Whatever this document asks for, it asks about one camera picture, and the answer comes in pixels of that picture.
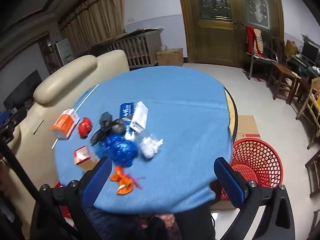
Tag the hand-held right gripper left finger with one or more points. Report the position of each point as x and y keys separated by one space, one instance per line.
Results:
x=96 y=182

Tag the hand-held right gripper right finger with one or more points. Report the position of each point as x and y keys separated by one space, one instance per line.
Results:
x=230 y=182

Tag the orange wrapper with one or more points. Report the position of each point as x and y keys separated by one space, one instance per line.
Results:
x=123 y=181

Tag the blue foil wrapper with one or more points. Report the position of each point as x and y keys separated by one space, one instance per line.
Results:
x=120 y=150

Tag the red plastic mesh basket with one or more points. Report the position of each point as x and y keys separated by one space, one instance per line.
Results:
x=260 y=155

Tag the black plastic bag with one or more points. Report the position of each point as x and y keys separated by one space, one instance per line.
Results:
x=106 y=122

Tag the clear plastic packaging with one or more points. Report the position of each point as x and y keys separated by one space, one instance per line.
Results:
x=150 y=146

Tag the white medicine box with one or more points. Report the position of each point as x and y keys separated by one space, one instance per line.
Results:
x=139 y=115

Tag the small red white box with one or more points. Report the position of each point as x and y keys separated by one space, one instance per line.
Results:
x=82 y=155

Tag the person's dark pants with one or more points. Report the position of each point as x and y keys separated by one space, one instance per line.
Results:
x=125 y=226

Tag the red crumpled wrapper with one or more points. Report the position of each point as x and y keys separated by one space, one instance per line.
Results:
x=84 y=127

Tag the flat cardboard sheet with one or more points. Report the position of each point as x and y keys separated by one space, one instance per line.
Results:
x=246 y=127

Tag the orange white box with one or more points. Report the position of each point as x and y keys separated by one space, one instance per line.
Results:
x=62 y=125

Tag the blue medicine box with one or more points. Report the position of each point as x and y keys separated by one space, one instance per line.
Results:
x=126 y=111

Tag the dark wooden chair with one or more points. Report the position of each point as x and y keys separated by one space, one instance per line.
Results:
x=285 y=70
x=313 y=167

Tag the thin white stick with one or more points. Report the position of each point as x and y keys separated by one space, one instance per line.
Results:
x=87 y=97

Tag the pink slipper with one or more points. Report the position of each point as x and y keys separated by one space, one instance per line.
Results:
x=257 y=80

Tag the pile of assorted goods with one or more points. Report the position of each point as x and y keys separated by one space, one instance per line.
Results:
x=10 y=116

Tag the light wooden chair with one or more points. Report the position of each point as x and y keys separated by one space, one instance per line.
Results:
x=308 y=105

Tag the beige leather sofa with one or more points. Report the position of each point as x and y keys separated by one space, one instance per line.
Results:
x=70 y=72

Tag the black television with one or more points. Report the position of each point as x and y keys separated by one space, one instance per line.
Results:
x=22 y=90

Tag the white standing appliance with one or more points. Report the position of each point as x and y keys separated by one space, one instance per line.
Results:
x=63 y=51

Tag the dark display cabinet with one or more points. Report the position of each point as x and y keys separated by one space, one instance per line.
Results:
x=48 y=52

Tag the brown cardboard box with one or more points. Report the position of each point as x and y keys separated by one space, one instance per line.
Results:
x=170 y=57

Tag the wooden slatted crib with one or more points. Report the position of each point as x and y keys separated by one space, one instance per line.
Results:
x=140 y=47

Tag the red striped blanket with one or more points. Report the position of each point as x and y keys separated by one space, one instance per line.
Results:
x=256 y=42

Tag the wooden double door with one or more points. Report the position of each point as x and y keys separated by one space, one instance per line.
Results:
x=215 y=40

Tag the black monitor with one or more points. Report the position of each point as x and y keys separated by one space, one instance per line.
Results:
x=310 y=51

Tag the beige curtain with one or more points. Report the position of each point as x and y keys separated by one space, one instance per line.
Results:
x=100 y=17

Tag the metal frame chair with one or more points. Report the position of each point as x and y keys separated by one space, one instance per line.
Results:
x=260 y=60

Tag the white wall socket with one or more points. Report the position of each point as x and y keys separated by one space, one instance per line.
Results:
x=130 y=19

